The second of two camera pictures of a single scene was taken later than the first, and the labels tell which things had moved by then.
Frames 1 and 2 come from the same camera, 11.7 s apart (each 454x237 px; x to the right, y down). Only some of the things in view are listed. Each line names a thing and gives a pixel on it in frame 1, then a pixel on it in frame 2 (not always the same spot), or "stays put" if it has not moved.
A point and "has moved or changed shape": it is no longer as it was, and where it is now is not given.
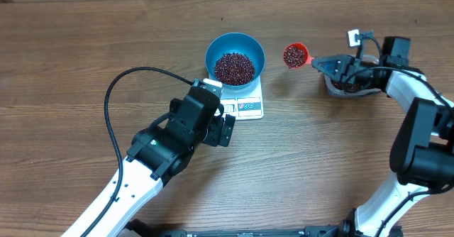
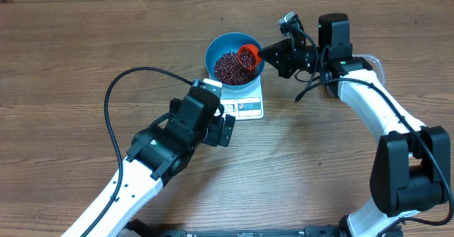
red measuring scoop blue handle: [296, 56] has moved or changed shape
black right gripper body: [355, 69] to [306, 62]
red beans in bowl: [234, 69] stays put
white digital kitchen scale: [244, 102] stays put
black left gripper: [216, 126] stays put
